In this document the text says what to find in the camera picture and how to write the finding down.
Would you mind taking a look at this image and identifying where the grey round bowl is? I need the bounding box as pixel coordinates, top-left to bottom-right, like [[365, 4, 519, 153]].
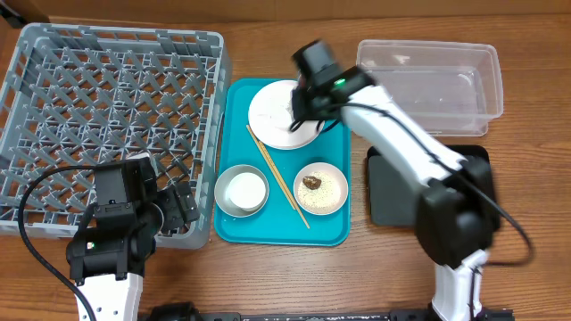
[[214, 164, 269, 218]]

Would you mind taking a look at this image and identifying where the wooden chopstick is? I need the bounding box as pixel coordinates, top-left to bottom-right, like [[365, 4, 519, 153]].
[[246, 125, 310, 229], [255, 138, 296, 210]]

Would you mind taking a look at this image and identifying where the white paper cup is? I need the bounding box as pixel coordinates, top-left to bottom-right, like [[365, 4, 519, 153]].
[[227, 172, 267, 211]]

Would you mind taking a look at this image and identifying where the brown food scrap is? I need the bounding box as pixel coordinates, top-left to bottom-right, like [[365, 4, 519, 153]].
[[302, 176, 322, 190]]

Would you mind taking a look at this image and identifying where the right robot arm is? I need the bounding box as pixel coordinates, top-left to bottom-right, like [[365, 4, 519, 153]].
[[291, 62, 500, 320]]

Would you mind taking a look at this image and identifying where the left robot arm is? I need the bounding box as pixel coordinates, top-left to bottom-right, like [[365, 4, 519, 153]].
[[66, 152, 200, 320]]

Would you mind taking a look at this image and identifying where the large white plate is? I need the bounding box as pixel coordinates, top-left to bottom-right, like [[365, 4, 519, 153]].
[[248, 80, 324, 150]]

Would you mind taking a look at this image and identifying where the teal plastic tray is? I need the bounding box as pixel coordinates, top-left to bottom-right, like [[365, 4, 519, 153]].
[[213, 78, 351, 246]]

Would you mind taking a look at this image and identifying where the black plastic tray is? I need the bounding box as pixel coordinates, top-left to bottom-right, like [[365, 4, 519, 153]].
[[366, 144, 499, 228]]

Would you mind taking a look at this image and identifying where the clear plastic bin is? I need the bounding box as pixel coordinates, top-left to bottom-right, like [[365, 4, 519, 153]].
[[356, 39, 504, 136]]

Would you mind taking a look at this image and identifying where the grey plastic dish rack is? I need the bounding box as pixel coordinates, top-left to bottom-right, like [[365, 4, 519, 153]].
[[1, 23, 232, 249]]

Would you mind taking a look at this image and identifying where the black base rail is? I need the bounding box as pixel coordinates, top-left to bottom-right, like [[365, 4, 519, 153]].
[[137, 301, 517, 321]]

